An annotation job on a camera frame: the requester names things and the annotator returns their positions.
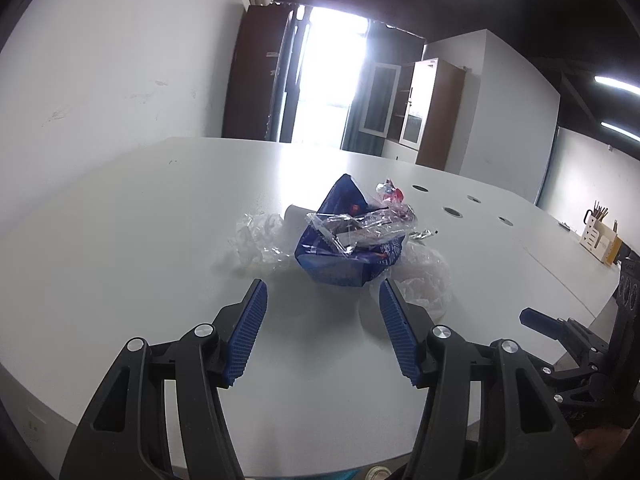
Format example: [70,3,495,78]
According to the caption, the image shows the clear crinkled plastic wrapper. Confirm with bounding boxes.
[305,204,417,257]

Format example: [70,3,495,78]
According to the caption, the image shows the blue snack bag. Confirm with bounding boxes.
[294,174,407,287]

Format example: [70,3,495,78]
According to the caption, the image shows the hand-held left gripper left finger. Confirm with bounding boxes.
[59,278,268,480]

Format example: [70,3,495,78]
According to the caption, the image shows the bright glass door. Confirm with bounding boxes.
[280,5,372,152]

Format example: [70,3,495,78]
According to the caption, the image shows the white framed glass cabinet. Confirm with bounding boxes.
[359,60,402,137]

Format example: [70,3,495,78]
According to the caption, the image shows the white plastic cup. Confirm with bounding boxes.
[284,203,322,227]

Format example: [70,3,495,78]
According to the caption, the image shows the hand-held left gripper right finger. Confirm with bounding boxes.
[379,278,590,480]

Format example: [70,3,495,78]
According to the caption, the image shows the dark brown cabinet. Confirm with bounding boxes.
[221,4,302,143]

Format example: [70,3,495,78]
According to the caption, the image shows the beige pen holder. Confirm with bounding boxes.
[579,200,624,265]

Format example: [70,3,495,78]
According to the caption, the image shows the small colourful candy wrapper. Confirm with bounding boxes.
[375,178,407,207]

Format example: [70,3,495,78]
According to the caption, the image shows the clear plastic bag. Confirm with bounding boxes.
[390,241,453,322]
[229,211,302,275]

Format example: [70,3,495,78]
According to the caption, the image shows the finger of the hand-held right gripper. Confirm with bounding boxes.
[519,307,612,367]
[529,356,604,402]

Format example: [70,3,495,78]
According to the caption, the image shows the ceiling light strip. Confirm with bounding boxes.
[600,121,640,140]
[594,75,640,95]

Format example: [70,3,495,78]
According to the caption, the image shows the brown and white cabinet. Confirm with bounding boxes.
[384,57,467,172]

